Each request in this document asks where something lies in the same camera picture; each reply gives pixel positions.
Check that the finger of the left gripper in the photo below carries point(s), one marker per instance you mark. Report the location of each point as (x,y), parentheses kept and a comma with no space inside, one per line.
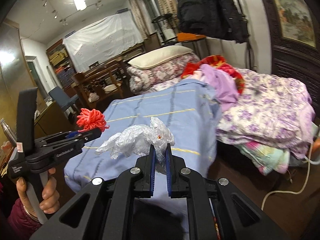
(82,136)

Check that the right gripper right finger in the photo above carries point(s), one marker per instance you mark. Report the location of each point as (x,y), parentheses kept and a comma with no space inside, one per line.
(182,181)

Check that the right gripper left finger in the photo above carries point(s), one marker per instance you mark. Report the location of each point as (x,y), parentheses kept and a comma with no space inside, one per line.
(138,181)

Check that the red yarn ball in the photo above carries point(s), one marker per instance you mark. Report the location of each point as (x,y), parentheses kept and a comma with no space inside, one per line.
(90,119)

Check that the clear plastic bag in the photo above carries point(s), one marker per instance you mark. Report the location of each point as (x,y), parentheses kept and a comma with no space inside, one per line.
(137,140)

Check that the maroon left sleeve forearm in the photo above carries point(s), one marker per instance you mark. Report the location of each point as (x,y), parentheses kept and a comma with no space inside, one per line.
(21,225)

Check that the person's left hand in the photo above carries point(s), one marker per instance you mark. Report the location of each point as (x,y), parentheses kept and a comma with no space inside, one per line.
(50,195)

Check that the blue chair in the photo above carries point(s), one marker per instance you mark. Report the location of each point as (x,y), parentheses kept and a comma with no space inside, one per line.
(63,100)

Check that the wooden armchair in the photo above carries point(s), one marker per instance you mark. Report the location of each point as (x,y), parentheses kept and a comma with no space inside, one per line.
(101,82)

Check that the wooden bookshelf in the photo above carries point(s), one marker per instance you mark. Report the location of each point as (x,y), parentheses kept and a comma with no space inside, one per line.
(61,63)

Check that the pastel tie-dye blanket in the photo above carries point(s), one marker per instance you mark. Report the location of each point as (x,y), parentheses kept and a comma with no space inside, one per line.
(266,158)

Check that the grey floral folded quilt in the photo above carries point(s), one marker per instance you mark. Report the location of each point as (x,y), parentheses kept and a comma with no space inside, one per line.
(164,75)

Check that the lilac cloth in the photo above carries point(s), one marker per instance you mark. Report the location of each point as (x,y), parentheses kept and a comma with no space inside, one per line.
(225,87)

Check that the cream pillow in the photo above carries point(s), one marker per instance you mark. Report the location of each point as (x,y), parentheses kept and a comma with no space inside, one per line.
(159,56)

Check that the white cloth covered cabinet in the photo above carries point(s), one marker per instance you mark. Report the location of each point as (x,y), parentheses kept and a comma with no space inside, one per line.
(102,40)

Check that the purple floral quilt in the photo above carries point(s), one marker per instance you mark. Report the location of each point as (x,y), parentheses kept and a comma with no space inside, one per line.
(274,111)

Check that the red floral blanket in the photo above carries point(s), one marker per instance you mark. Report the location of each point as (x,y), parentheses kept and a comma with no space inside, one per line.
(217,62)

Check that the black round stand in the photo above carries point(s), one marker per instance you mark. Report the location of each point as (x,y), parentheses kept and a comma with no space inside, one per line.
(163,24)

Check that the black coat rack pole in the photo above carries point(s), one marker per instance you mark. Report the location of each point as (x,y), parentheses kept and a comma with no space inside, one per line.
(249,53)

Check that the black hanging jacket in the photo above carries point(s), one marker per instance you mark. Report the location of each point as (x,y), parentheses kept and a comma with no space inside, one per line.
(213,18)

